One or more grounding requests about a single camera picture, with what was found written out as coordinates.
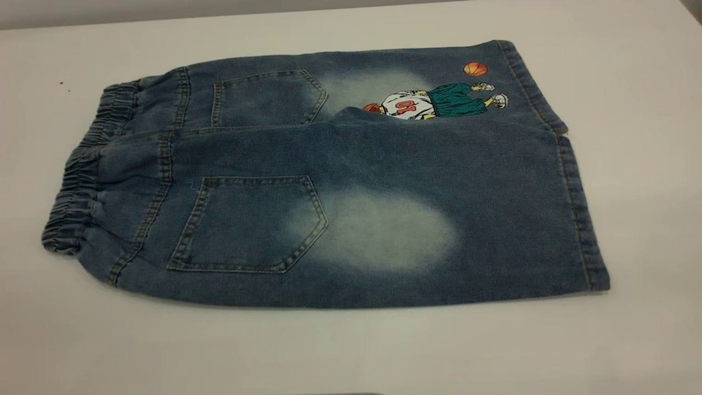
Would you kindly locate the blue denim shorts basketball print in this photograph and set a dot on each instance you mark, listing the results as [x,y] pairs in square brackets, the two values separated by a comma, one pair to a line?
[384,164]

